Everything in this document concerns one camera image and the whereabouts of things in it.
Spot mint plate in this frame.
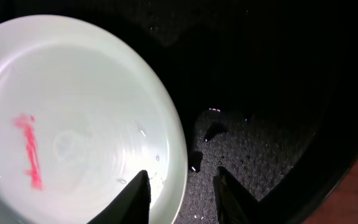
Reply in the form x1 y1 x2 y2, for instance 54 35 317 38
0 15 188 223

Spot round black tray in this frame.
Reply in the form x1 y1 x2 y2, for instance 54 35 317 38
0 0 358 223

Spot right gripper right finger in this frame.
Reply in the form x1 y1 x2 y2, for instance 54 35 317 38
213 166 259 224

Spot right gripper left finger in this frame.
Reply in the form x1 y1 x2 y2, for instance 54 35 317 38
88 170 151 224

